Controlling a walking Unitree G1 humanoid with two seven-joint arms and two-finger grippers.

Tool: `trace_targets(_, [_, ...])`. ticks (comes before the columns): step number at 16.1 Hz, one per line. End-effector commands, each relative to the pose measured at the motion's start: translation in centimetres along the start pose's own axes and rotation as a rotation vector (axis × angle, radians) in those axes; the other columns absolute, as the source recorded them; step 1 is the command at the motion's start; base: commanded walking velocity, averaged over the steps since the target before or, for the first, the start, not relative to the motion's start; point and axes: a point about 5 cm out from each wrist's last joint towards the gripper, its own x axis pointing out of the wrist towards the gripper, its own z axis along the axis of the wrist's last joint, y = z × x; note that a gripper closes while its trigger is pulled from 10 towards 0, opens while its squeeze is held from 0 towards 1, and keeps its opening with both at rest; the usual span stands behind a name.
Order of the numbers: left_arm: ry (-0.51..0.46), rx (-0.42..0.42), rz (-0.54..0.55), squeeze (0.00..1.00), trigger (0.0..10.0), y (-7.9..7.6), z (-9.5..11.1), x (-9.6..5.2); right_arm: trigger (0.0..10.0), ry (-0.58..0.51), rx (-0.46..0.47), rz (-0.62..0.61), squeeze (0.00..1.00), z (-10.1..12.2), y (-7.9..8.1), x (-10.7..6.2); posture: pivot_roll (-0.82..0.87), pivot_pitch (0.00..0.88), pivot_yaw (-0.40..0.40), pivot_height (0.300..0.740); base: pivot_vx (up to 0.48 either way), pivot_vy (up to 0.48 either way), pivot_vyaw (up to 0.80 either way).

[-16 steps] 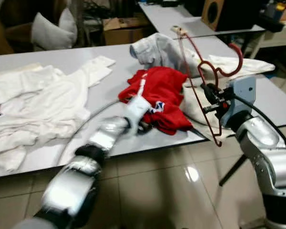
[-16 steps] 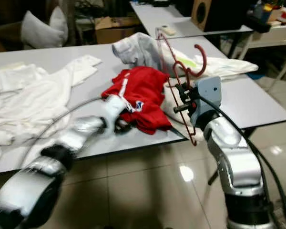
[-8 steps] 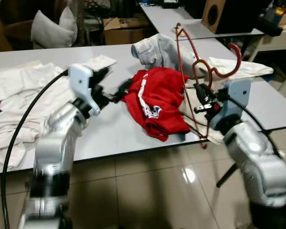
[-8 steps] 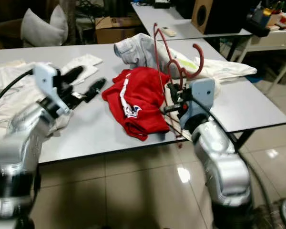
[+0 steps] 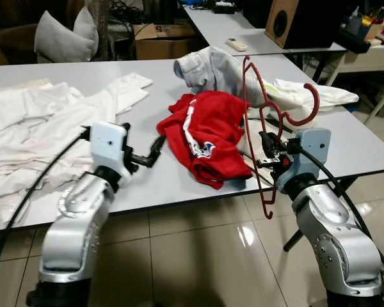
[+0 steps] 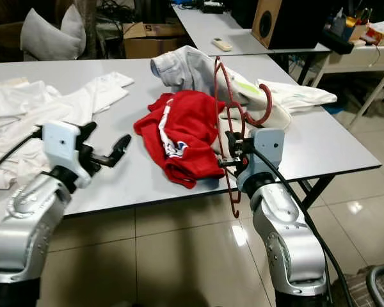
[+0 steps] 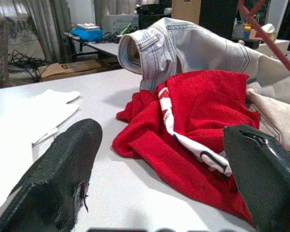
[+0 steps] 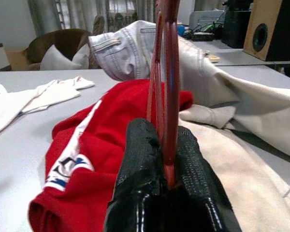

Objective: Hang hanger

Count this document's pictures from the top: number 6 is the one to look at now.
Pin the red shirt with white print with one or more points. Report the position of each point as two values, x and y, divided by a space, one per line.
185 121

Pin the red clothes hanger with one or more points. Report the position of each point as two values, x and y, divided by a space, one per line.
269 105

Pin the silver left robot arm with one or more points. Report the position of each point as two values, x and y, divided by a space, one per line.
25 236

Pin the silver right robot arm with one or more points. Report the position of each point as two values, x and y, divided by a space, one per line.
288 249

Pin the white long sleeved shirt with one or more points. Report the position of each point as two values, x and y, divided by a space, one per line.
64 96

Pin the large grey table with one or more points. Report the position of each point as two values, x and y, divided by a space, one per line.
313 147

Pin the light grey jacket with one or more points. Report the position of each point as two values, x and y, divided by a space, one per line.
185 70

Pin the white garment with green print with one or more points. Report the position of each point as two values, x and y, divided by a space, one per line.
307 96

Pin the crumpled white garment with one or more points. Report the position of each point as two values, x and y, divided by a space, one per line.
6 160

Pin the white remote control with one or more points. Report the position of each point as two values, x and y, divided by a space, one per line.
223 45

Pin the open brown cardboard box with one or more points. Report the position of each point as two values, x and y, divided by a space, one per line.
147 46

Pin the grey pillow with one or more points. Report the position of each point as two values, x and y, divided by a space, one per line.
51 35

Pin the long grey desk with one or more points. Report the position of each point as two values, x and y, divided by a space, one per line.
198 25

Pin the wooden loudspeaker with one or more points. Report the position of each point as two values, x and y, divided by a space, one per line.
272 25

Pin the dark brown sofa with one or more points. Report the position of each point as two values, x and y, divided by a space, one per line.
3 38

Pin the black power strip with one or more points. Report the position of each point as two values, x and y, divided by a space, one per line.
212 7

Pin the black desk tray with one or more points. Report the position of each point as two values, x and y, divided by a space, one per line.
338 43

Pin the small white side table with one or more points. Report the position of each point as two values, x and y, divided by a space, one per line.
365 61

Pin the blue pen cup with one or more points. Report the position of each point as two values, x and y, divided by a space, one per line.
338 25

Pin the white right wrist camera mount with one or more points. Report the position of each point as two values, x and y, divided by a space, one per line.
265 153

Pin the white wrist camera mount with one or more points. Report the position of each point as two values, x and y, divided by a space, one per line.
61 150
265 153

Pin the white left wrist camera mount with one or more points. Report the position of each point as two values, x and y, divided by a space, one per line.
61 150

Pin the black metal chair frame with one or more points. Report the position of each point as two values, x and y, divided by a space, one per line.
381 278

